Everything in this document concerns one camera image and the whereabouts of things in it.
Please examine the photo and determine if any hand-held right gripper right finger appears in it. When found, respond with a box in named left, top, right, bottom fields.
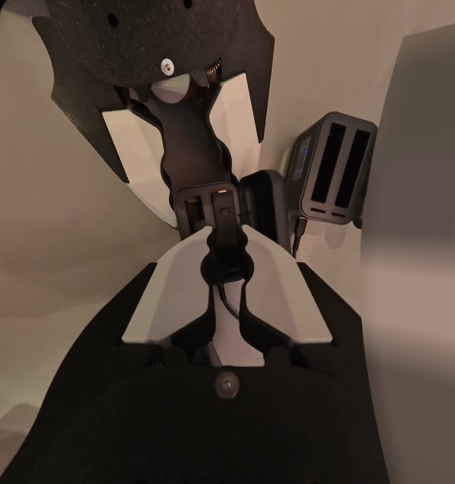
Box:
left=239, top=224, right=333, bottom=359

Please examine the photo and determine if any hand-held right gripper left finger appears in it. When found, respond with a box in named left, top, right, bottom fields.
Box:
left=122, top=226, right=218, bottom=358

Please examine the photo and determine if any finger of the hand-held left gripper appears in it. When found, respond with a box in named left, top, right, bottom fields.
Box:
left=208, top=74, right=264, bottom=190
left=102, top=110, right=179, bottom=228

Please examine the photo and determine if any black battery charger case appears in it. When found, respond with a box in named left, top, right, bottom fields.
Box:
left=283, top=111, right=379, bottom=229
left=174, top=170, right=291, bottom=261

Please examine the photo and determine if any black charger cable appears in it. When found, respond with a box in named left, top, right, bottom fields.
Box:
left=291, top=216, right=308, bottom=259
left=215, top=284, right=242, bottom=321

